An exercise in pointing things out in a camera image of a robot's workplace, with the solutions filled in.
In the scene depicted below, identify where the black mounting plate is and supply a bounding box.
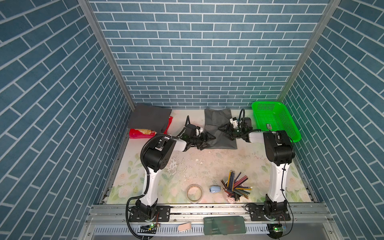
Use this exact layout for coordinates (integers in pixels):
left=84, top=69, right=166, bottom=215
left=244, top=203, right=291, bottom=222
left=129, top=206, right=171, bottom=222

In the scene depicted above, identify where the right small circuit board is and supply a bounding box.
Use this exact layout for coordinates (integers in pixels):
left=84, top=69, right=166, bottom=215
left=267, top=224, right=284, bottom=240

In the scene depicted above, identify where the small circuit board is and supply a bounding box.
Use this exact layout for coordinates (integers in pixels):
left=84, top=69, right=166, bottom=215
left=138, top=224, right=158, bottom=235
left=267, top=224, right=284, bottom=240

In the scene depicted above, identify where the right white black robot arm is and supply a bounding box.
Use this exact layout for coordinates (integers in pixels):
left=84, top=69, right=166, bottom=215
left=218, top=118, right=295, bottom=220

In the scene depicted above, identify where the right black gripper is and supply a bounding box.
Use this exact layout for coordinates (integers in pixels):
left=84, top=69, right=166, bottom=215
left=218, top=124, right=245, bottom=141

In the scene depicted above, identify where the pink eraser block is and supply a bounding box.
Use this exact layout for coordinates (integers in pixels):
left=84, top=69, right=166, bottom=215
left=178, top=223, right=192, bottom=232

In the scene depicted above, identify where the left small circuit board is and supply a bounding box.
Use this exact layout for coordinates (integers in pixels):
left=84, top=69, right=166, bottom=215
left=138, top=224, right=158, bottom=235

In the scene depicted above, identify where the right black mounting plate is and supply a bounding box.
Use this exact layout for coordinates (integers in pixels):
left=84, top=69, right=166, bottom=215
left=244, top=203, right=291, bottom=222

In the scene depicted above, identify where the roll of clear tape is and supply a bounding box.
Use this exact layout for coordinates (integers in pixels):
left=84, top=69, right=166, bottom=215
left=186, top=184, right=203, bottom=204

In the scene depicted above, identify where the green plastic basket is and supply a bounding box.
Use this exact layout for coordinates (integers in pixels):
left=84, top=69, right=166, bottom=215
left=251, top=101, right=302, bottom=143

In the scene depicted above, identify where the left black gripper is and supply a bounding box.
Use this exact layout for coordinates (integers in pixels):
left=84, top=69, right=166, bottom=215
left=188, top=131, right=215, bottom=150

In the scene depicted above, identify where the folded red t shirt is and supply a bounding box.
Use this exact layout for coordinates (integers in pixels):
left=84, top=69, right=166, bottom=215
left=129, top=116, right=173, bottom=139

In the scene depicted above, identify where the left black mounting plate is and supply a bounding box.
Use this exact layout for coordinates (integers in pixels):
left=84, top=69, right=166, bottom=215
left=129, top=206, right=171, bottom=222

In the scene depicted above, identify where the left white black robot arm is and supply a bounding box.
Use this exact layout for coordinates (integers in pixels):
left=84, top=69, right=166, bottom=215
left=135, top=124, right=216, bottom=219

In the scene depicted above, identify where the left black corrugated cable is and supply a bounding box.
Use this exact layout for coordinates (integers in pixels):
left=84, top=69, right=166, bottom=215
left=125, top=115, right=191, bottom=240

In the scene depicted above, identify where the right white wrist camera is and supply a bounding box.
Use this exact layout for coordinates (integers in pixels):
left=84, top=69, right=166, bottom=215
left=230, top=118, right=239, bottom=128

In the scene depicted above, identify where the bundle of coloured pencils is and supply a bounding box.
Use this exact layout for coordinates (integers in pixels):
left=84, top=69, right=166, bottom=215
left=221, top=170, right=253, bottom=203

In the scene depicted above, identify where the folded dark grey t shirt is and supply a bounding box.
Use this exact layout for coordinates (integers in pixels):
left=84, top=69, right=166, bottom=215
left=128, top=104, right=172, bottom=133

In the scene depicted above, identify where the small blue pencil sharpener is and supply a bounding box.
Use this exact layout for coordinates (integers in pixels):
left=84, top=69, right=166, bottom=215
left=210, top=186, right=222, bottom=193

